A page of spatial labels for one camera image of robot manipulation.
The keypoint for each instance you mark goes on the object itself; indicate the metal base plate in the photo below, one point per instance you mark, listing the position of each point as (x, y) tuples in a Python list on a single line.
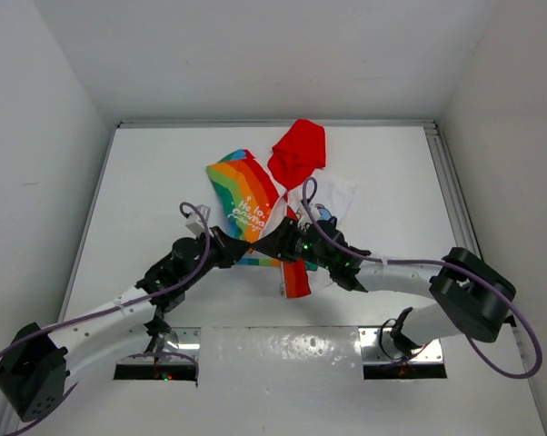
[(175, 356)]

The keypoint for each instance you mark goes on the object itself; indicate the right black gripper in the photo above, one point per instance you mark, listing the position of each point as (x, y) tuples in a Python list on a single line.
[(278, 243)]

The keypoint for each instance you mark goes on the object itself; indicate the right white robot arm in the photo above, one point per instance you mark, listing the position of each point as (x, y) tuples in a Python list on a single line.
[(469, 297)]

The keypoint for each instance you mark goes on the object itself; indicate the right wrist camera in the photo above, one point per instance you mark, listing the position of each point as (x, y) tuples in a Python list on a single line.
[(319, 212)]

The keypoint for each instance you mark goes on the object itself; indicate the rainbow white kids jacket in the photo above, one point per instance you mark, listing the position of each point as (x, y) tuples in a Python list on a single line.
[(256, 195)]

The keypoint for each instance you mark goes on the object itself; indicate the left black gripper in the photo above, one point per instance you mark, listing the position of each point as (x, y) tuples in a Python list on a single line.
[(229, 248)]

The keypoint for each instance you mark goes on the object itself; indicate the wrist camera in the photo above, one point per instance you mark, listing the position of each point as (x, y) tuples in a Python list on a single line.
[(198, 219), (319, 212)]

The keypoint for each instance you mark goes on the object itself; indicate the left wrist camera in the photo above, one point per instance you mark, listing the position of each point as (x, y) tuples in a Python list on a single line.
[(198, 219)]

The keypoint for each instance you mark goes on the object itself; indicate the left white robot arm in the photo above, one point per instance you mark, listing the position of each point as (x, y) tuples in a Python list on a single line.
[(42, 363)]

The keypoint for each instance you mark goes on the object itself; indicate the aluminium frame rail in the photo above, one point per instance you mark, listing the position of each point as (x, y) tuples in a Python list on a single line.
[(407, 202)]

